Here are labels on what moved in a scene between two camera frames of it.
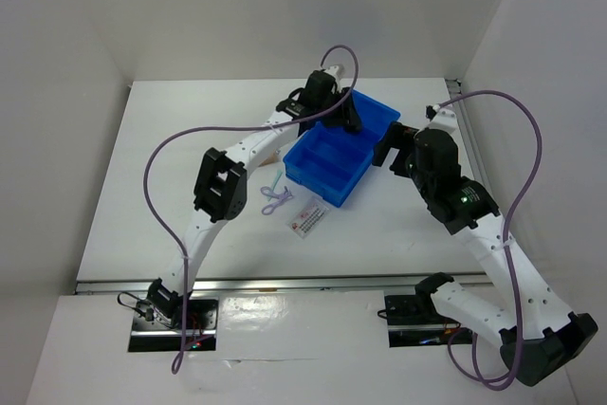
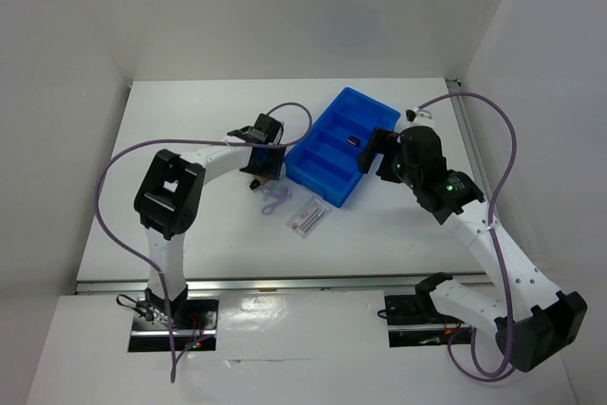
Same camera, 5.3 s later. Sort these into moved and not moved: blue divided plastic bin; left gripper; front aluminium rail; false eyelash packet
Moved: left gripper
Not moved: blue divided plastic bin; false eyelash packet; front aluminium rail
